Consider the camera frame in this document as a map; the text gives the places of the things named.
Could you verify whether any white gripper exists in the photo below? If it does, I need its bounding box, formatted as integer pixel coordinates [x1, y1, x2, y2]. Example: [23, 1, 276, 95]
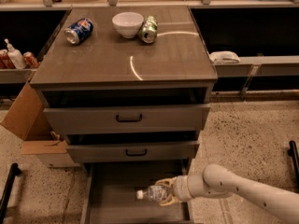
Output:
[155, 175, 192, 206]

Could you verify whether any clear plastic water bottle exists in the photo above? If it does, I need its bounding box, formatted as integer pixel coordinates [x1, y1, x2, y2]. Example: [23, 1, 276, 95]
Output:
[136, 185, 169, 203]

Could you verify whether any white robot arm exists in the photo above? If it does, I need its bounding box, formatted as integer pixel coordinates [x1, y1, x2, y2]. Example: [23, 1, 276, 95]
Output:
[156, 164, 299, 224]

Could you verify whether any grey open bottom drawer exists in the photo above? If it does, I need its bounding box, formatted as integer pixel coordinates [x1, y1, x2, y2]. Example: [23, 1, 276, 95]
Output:
[80, 161, 194, 224]

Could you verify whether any grey middle drawer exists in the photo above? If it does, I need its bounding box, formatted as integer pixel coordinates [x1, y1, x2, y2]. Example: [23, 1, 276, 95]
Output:
[67, 141, 199, 163]

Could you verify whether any grey top drawer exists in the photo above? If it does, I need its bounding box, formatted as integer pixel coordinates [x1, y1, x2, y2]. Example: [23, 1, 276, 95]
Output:
[44, 105, 210, 134]

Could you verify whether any grey drawer cabinet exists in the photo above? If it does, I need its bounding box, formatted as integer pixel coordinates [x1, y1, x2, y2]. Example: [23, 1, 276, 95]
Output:
[30, 5, 219, 166]

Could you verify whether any white pump bottle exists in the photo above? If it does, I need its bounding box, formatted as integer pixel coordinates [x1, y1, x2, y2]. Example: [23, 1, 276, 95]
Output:
[5, 38, 26, 69]

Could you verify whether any black right base bar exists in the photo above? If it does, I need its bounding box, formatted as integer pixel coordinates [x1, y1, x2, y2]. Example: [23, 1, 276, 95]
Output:
[288, 140, 299, 184]

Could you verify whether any black base bar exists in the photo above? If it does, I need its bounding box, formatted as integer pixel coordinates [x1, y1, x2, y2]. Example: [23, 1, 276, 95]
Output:
[288, 140, 299, 184]
[0, 163, 21, 224]

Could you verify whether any white folded cloth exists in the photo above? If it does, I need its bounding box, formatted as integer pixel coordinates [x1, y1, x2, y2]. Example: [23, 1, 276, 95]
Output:
[209, 51, 240, 63]

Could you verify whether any brown cardboard box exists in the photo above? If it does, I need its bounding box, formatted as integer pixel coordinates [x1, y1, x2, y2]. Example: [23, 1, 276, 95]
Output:
[1, 83, 78, 168]

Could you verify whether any green soda can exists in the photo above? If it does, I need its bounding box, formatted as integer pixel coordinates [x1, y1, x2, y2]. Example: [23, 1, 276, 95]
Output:
[139, 16, 158, 44]

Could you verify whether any black left base bar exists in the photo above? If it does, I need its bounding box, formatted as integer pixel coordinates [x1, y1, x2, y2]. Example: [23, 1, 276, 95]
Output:
[0, 163, 21, 224]

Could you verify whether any white ceramic bowl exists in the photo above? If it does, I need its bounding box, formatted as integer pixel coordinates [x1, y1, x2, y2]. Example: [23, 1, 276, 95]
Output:
[112, 12, 144, 38]

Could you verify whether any blue pepsi can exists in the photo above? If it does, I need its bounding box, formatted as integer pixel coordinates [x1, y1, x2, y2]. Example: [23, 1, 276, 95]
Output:
[64, 18, 93, 45]

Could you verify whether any red soda can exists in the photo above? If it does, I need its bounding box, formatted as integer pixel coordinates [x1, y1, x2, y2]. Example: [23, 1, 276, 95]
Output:
[23, 51, 39, 68]

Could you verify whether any red can at edge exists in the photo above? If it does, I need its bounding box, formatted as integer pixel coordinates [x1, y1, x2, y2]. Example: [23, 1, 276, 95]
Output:
[0, 49, 15, 69]

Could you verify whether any black middle drawer handle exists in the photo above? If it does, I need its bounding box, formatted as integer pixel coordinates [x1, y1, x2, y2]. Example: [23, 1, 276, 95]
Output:
[125, 148, 148, 157]

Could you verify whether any black drawer handle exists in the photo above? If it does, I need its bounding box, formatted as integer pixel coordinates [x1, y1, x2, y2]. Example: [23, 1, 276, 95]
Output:
[115, 114, 143, 123]
[125, 148, 148, 157]

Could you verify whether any black top drawer handle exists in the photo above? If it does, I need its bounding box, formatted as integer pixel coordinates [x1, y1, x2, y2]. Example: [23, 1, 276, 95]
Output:
[115, 114, 143, 123]

